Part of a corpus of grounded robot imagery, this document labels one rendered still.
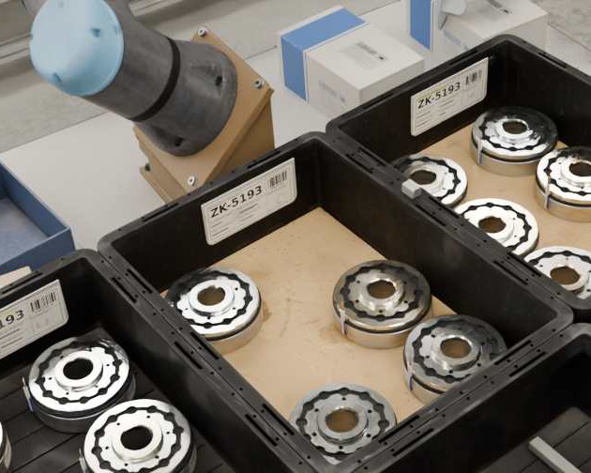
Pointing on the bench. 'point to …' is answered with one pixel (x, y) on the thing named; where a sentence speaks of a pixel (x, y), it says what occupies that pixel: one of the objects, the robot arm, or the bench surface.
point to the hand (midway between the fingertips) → (474, 12)
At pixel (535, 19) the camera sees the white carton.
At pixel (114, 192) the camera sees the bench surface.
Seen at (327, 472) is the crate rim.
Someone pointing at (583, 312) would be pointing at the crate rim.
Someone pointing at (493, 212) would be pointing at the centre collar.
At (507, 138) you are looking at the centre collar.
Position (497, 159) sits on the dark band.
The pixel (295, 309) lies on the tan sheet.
